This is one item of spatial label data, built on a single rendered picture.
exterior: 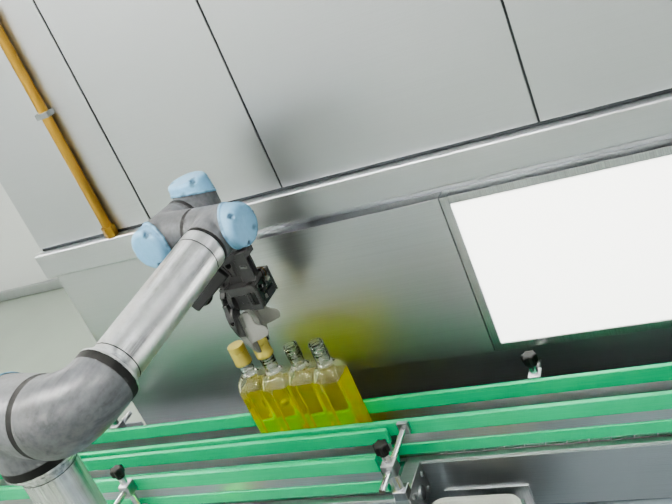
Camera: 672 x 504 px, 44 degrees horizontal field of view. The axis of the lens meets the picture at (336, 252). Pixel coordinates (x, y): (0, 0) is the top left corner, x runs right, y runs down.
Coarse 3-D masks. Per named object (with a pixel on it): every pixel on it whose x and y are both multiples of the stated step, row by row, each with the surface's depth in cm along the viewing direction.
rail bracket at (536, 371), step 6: (522, 354) 152; (528, 354) 151; (534, 354) 151; (522, 360) 152; (528, 360) 151; (534, 360) 151; (540, 360) 157; (528, 366) 152; (534, 366) 152; (540, 366) 156; (528, 372) 154; (534, 372) 152; (540, 372) 152; (528, 378) 153; (534, 378) 152
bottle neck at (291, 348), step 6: (288, 342) 162; (294, 342) 161; (288, 348) 160; (294, 348) 160; (288, 354) 160; (294, 354) 160; (300, 354) 161; (294, 360) 160; (300, 360) 161; (294, 366) 161; (300, 366) 161
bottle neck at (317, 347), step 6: (312, 342) 158; (318, 342) 159; (312, 348) 157; (318, 348) 157; (324, 348) 157; (312, 354) 158; (318, 354) 157; (324, 354) 157; (318, 360) 158; (324, 360) 158; (330, 360) 159; (318, 366) 159; (324, 366) 158
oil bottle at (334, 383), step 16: (320, 368) 159; (336, 368) 158; (320, 384) 159; (336, 384) 158; (352, 384) 162; (336, 400) 160; (352, 400) 161; (336, 416) 162; (352, 416) 161; (368, 416) 166
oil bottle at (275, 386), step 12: (276, 372) 163; (288, 372) 165; (264, 384) 164; (276, 384) 163; (288, 384) 163; (276, 396) 164; (288, 396) 163; (276, 408) 166; (288, 408) 165; (288, 420) 167; (300, 420) 166
